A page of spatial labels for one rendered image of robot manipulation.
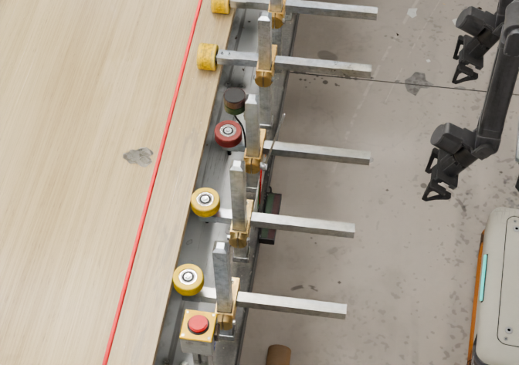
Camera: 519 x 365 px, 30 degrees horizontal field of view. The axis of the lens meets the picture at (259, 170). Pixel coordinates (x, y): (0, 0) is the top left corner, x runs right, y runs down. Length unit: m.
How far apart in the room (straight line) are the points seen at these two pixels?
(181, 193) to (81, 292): 0.40
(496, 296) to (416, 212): 0.63
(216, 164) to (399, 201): 0.96
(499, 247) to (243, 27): 1.18
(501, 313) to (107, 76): 1.47
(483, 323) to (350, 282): 0.57
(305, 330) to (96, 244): 1.10
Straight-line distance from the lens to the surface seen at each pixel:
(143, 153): 2.77
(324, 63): 2.91
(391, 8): 4.51
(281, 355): 3.34
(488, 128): 2.38
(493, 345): 3.20
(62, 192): 2.74
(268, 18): 2.73
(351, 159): 2.82
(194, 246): 2.92
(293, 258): 3.62
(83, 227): 2.66
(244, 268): 2.77
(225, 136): 2.79
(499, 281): 3.33
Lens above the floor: 3.06
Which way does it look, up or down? 53 degrees down
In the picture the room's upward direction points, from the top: 1 degrees counter-clockwise
